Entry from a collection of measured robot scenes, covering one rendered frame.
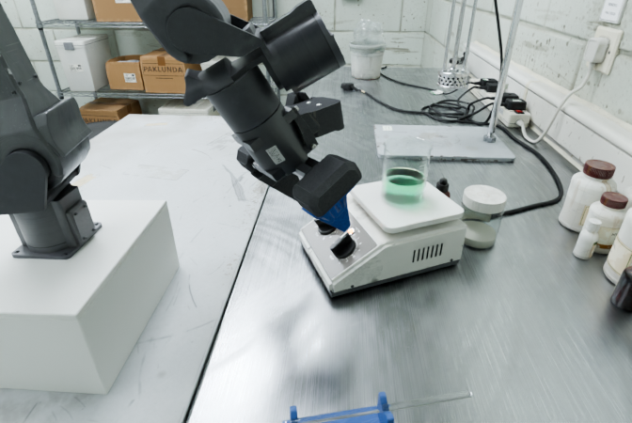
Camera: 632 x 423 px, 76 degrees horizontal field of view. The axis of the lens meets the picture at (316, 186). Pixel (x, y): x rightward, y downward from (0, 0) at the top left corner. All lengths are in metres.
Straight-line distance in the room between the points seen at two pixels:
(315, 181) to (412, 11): 2.66
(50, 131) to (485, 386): 0.48
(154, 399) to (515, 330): 0.40
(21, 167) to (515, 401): 0.51
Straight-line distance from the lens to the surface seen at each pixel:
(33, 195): 0.46
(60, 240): 0.50
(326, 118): 0.44
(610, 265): 0.67
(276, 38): 0.38
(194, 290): 0.56
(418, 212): 0.55
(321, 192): 0.36
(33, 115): 0.44
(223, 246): 0.63
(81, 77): 3.10
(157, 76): 2.86
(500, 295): 0.59
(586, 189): 0.73
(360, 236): 0.53
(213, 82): 0.38
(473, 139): 1.04
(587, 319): 0.60
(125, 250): 0.47
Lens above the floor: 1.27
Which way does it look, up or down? 28 degrees down
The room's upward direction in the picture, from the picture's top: straight up
